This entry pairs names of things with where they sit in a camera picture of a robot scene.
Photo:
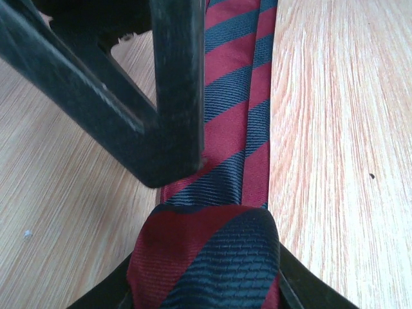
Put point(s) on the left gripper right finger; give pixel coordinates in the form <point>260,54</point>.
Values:
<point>300,289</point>

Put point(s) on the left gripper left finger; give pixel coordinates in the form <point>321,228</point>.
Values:
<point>112,293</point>

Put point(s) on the red navy striped tie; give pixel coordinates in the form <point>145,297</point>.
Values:
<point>211,242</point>

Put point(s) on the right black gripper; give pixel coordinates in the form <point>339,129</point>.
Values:
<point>84,32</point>

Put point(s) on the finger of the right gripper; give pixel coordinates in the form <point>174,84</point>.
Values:
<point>178,39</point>

